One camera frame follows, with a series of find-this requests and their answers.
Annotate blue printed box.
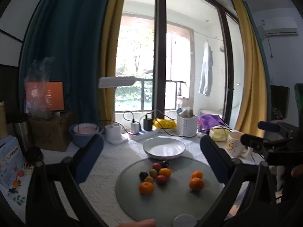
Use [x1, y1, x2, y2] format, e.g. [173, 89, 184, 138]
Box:
[0, 135, 26, 194]

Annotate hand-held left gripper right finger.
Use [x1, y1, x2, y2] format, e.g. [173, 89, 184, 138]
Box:
[196, 135, 278, 227]

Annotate black charger cable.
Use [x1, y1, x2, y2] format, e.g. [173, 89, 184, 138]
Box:
[123, 111, 135, 123]

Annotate long black cable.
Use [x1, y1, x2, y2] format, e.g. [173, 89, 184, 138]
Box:
[148, 109, 204, 138]

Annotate white power strip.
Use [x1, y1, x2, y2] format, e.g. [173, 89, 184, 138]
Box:
[129, 128, 159, 140]

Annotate tablet with orange screen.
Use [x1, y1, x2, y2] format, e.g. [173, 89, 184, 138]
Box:
[25, 82, 66, 114]

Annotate black charger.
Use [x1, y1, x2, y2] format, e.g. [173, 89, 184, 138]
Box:
[143, 114, 153, 131]

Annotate white woven basket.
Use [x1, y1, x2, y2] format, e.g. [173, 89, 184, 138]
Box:
[177, 115, 199, 137]

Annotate purple cloth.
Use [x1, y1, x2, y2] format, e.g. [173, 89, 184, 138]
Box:
[198, 114, 224, 133]

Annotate yellow snack packet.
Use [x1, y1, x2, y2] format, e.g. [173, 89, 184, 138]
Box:
[153, 119, 177, 129]

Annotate grey round mat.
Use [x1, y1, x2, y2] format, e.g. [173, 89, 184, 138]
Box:
[116, 155, 222, 227]

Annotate blue curtain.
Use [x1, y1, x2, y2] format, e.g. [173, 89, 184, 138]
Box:
[19, 0, 119, 133]

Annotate hanging grey garment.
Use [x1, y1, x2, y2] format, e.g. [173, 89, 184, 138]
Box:
[198, 40, 213, 97]

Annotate dark window frame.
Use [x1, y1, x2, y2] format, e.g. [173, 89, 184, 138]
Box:
[114, 0, 239, 126]

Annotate blue bowl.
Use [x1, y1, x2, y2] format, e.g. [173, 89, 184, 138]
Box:
[69, 123, 104, 147]

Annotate balcony railing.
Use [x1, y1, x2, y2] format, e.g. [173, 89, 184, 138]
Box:
[116, 78, 185, 111]

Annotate white plate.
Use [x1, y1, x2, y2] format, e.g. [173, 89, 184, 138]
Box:
[143, 137, 186, 160]

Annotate person's right hand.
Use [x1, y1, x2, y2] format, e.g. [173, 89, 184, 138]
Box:
[291, 164, 303, 178]

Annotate yellow curtain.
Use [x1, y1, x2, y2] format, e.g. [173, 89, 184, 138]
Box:
[98, 0, 129, 123]
[228, 0, 268, 131]

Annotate brown cardboard box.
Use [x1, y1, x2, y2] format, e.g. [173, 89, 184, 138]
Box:
[28, 111, 74, 152]

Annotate person's left hand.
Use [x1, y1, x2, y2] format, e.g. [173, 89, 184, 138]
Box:
[117, 219, 157, 227]

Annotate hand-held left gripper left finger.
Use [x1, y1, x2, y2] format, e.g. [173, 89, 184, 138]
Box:
[26, 134, 109, 227]

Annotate black round lid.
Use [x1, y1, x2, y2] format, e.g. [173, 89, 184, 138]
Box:
[26, 146, 43, 168]

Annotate pale yellow packet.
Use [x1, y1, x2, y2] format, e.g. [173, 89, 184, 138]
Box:
[209, 125, 231, 142]

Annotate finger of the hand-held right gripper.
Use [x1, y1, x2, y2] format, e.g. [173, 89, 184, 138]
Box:
[241, 134, 270, 148]
[258, 121, 281, 133]

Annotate cartons in basket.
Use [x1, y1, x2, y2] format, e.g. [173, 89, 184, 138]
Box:
[177, 107, 194, 118]

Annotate white desk lamp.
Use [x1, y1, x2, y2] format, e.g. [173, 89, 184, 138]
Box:
[98, 76, 136, 145]

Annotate white air conditioner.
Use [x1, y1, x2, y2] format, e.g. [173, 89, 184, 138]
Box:
[257, 16, 298, 37]

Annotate clear plastic bag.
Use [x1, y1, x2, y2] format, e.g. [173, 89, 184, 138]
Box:
[25, 57, 56, 121]

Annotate steel thermos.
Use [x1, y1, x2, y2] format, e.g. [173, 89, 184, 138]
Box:
[13, 116, 31, 152]

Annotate white bear mug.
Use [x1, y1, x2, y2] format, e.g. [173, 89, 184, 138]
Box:
[226, 132, 252, 159]

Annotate black panel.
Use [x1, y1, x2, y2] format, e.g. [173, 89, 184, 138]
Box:
[270, 85, 290, 121]

